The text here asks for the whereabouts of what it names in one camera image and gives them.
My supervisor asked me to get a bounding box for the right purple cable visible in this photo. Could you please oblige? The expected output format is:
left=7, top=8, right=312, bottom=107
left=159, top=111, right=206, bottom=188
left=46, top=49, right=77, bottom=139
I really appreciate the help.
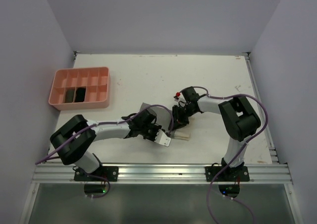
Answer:
left=193, top=85, right=269, bottom=175

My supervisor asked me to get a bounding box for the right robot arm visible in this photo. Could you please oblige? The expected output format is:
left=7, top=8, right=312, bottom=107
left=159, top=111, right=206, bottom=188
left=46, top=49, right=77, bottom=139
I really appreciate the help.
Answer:
left=170, top=86, right=261, bottom=181

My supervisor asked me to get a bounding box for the pink compartment tray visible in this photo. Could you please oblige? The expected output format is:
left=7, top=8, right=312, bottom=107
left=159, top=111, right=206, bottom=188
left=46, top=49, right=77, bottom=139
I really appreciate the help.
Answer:
left=48, top=67, right=110, bottom=111

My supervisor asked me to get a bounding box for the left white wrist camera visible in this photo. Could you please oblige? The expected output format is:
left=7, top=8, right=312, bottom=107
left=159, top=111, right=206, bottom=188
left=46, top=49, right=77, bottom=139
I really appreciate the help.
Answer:
left=155, top=129, right=171, bottom=147

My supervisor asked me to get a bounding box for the grey and cream underwear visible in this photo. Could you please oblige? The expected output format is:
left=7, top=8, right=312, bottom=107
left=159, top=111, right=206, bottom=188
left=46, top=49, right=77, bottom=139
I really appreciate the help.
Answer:
left=137, top=103, right=191, bottom=142

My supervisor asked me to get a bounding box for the aluminium mounting rail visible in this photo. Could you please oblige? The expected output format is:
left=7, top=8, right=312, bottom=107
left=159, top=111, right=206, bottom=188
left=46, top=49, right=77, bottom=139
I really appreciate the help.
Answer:
left=32, top=162, right=292, bottom=184

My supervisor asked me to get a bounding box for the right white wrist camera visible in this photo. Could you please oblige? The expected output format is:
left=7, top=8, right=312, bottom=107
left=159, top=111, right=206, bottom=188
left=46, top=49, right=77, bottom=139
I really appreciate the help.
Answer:
left=173, top=92, right=185, bottom=104

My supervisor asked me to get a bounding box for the dark rolled cloth in tray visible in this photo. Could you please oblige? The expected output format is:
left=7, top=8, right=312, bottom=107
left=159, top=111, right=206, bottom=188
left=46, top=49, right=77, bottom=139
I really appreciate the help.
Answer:
left=64, top=88, right=75, bottom=103

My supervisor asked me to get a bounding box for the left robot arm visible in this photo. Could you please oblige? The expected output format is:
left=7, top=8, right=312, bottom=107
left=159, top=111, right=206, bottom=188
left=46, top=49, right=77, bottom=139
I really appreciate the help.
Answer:
left=45, top=109, right=170, bottom=181

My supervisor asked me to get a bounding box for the purple cable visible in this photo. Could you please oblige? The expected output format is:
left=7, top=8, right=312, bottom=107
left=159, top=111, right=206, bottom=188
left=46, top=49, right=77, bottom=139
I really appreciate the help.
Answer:
left=193, top=85, right=269, bottom=175
left=35, top=104, right=174, bottom=165

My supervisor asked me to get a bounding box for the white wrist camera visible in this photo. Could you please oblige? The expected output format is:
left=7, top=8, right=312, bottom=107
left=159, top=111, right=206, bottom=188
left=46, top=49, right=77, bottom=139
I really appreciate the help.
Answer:
left=155, top=129, right=171, bottom=147
left=173, top=92, right=185, bottom=104

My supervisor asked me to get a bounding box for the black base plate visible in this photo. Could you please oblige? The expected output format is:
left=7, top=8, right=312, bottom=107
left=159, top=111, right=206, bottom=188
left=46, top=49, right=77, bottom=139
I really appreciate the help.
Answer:
left=73, top=166, right=119, bottom=182
left=205, top=163, right=250, bottom=182

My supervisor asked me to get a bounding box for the black underwear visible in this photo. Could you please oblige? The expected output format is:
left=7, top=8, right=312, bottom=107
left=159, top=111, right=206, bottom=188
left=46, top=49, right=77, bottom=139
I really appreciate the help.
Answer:
left=74, top=87, right=86, bottom=103

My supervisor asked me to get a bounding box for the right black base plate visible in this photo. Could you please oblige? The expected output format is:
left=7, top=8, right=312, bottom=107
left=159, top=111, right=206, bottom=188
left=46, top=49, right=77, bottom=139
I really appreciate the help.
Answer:
left=205, top=163, right=250, bottom=182

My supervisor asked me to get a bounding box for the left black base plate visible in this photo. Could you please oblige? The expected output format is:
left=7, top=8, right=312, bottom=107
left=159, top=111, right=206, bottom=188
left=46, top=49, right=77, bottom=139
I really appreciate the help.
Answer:
left=73, top=166, right=119, bottom=182

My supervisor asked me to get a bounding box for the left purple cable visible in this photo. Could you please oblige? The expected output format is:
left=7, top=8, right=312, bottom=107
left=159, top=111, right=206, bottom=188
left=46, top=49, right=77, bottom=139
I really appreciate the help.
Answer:
left=35, top=104, right=174, bottom=165

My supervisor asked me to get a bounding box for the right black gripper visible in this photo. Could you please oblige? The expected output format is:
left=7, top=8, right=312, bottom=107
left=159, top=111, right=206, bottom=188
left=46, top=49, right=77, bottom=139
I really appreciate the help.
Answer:
left=168, top=104, right=196, bottom=130

